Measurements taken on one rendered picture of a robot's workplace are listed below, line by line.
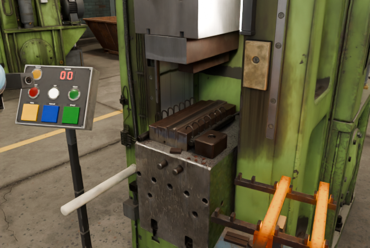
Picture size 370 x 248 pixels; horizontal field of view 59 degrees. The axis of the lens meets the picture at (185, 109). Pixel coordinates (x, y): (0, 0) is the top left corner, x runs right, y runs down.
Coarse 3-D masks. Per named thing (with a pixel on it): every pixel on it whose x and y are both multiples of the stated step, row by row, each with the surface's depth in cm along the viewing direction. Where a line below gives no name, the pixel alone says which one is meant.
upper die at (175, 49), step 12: (156, 36) 123; (168, 36) 120; (216, 36) 132; (228, 36) 141; (156, 48) 125; (168, 48) 121; (180, 48) 118; (192, 48) 120; (204, 48) 126; (216, 48) 134; (228, 48) 143; (168, 60) 123; (180, 60) 120; (192, 60) 121
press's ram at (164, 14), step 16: (144, 0) 121; (160, 0) 117; (176, 0) 113; (192, 0) 110; (208, 0) 113; (224, 0) 122; (240, 0) 132; (144, 16) 124; (160, 16) 119; (176, 16) 115; (192, 16) 111; (208, 16) 115; (224, 16) 124; (240, 16) 135; (144, 32) 126; (160, 32) 121; (176, 32) 117; (192, 32) 113; (208, 32) 117; (224, 32) 127
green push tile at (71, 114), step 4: (64, 108) 144; (68, 108) 144; (72, 108) 144; (76, 108) 143; (64, 112) 144; (68, 112) 144; (72, 112) 143; (76, 112) 143; (64, 116) 144; (68, 116) 143; (72, 116) 143; (76, 116) 143; (64, 120) 143; (68, 120) 143; (72, 120) 143; (76, 120) 142; (76, 124) 143
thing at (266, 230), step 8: (280, 184) 103; (288, 184) 103; (280, 192) 99; (272, 200) 95; (280, 200) 95; (272, 208) 91; (280, 208) 93; (272, 216) 88; (264, 224) 85; (272, 224) 85; (256, 232) 82; (264, 232) 83; (272, 232) 85; (256, 240) 79; (264, 240) 79; (272, 240) 80
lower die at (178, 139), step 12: (192, 108) 157; (216, 108) 155; (228, 108) 156; (168, 120) 142; (180, 120) 140; (192, 120) 139; (216, 120) 147; (156, 132) 138; (168, 132) 134; (180, 132) 130; (168, 144) 136; (180, 144) 132
